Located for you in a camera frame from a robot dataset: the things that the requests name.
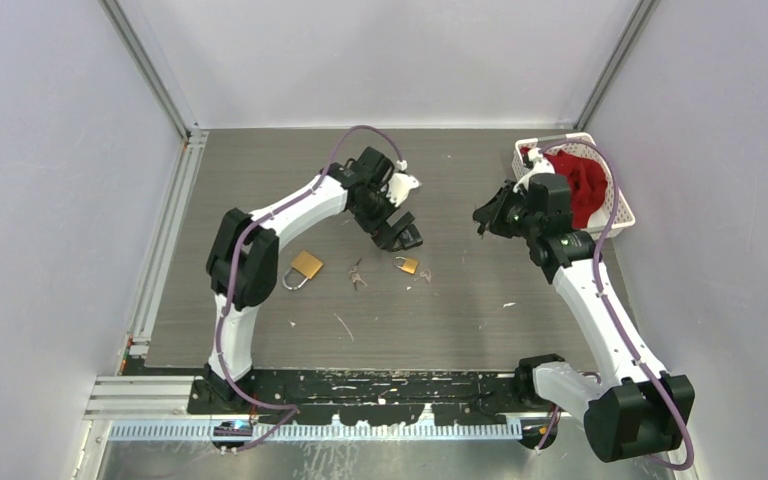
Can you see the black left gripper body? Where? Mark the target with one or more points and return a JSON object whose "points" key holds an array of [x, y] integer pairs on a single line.
{"points": [[373, 217]]}

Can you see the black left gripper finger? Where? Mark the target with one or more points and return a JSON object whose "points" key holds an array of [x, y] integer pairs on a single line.
{"points": [[403, 222], [406, 239]]}

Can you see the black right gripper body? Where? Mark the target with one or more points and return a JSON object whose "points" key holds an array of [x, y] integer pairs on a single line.
{"points": [[513, 214]]}

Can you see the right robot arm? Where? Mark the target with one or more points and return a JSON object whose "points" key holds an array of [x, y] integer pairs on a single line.
{"points": [[634, 407]]}

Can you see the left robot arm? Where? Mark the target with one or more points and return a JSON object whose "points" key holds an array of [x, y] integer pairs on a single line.
{"points": [[243, 263]]}

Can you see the small silver key bunch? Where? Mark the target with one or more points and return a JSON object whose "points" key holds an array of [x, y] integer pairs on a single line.
{"points": [[424, 275]]}

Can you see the silver key bunch centre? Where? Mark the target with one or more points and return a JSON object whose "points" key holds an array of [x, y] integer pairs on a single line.
{"points": [[355, 276]]}

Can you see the small brass padlock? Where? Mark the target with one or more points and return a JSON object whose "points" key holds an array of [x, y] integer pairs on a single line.
{"points": [[406, 264]]}

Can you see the red cloth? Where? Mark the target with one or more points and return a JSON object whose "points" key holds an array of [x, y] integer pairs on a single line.
{"points": [[586, 181]]}

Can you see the large brass padlock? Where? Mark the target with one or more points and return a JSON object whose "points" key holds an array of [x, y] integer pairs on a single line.
{"points": [[303, 268]]}

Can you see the white perforated plastic basket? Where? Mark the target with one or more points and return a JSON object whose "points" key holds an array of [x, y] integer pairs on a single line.
{"points": [[615, 210]]}

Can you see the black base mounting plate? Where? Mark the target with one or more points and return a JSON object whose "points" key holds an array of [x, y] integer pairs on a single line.
{"points": [[374, 397]]}

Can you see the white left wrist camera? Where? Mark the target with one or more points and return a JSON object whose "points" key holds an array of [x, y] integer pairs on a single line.
{"points": [[399, 187]]}

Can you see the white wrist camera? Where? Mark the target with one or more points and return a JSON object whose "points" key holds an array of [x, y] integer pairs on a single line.
{"points": [[535, 162], [399, 187]]}

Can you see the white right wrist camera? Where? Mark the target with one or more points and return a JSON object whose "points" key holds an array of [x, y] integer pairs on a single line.
{"points": [[535, 162]]}

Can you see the aluminium front rail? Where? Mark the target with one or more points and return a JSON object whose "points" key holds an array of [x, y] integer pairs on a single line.
{"points": [[155, 408]]}

